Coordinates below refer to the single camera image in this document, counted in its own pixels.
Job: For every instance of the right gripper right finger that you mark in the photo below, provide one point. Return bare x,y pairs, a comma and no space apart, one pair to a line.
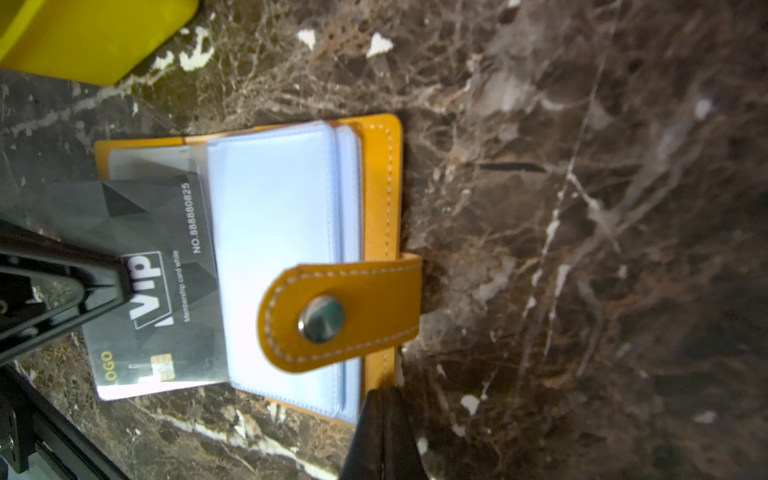
400,456

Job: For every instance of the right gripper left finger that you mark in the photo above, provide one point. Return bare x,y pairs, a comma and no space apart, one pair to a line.
364,458

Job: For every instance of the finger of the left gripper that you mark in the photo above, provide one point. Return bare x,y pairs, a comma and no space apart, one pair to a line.
49,289

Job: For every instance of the yellow leather card holder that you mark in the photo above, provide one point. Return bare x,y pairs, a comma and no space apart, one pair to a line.
315,290

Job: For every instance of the yellow plastic card tray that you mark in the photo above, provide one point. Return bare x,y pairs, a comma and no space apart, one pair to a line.
94,42

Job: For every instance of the black front rail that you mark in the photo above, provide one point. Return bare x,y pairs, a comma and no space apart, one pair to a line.
39,442

